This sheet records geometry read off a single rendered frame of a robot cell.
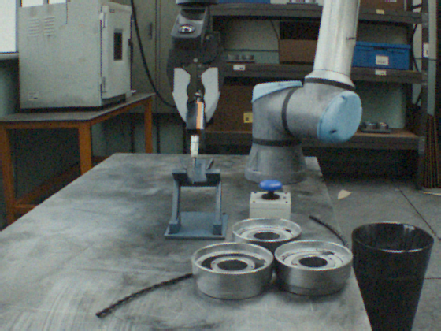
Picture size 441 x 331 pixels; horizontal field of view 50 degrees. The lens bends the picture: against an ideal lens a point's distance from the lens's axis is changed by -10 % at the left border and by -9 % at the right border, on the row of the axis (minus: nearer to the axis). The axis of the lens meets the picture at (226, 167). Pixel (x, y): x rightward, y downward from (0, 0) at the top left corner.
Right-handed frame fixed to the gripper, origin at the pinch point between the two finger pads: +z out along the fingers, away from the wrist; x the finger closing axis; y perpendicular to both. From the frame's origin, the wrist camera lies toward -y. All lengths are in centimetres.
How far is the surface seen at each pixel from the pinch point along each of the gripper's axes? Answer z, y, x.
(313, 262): 17.8, -18.8, -17.6
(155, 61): -3, 364, 73
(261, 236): 17.4, -8.8, -10.5
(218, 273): 15.7, -26.8, -5.1
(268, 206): 15.8, 1.1, -11.9
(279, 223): 16.3, -6.2, -13.4
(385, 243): 66, 111, -66
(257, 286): 17.9, -25.9, -9.9
